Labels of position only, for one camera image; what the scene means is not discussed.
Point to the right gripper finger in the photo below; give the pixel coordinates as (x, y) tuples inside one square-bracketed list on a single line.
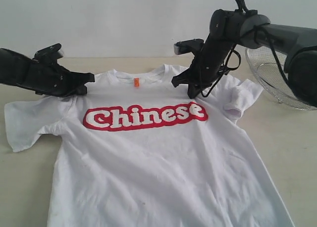
[(181, 79), (193, 91)]

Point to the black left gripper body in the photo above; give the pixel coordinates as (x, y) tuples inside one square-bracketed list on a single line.
[(42, 79)]

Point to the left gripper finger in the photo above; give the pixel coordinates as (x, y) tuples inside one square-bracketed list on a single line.
[(81, 78), (81, 90)]

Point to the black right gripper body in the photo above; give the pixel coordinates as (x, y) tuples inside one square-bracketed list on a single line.
[(205, 66)]

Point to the white t-shirt red print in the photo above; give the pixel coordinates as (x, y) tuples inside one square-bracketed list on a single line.
[(137, 152)]

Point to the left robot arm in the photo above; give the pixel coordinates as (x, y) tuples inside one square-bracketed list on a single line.
[(7, 73)]

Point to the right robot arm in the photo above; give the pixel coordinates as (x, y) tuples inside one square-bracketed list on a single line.
[(293, 48)]

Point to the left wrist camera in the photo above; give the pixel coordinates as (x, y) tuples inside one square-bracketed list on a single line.
[(49, 54)]

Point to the wire mesh basket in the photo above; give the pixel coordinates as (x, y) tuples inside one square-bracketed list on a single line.
[(265, 70)]

